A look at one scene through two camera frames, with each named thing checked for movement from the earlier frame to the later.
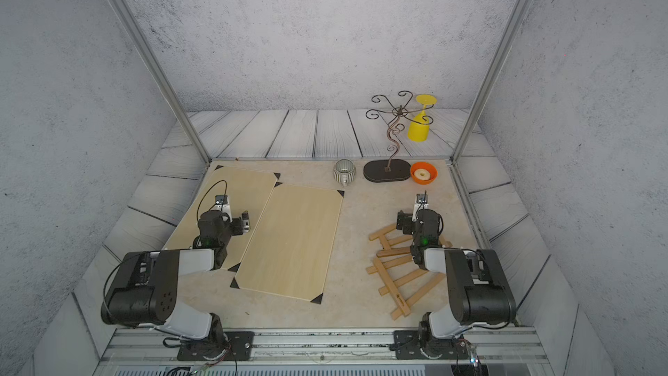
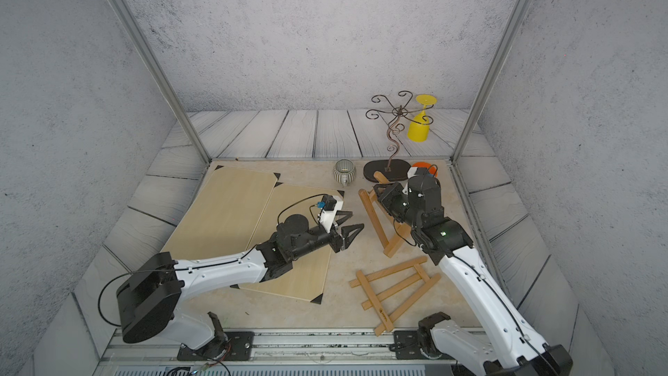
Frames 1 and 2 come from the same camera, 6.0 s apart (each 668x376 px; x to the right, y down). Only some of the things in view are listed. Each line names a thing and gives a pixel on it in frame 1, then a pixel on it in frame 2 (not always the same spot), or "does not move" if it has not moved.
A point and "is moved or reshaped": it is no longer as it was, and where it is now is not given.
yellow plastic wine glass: [418, 129] does not move
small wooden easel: [398, 251] is moved or reshaped
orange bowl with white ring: [423, 172] does not move
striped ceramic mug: [344, 171] does not move
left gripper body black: [235, 226] → [334, 242]
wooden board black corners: [290, 252] does not move
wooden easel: [390, 256] → [393, 289]
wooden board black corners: [249, 191] does not move
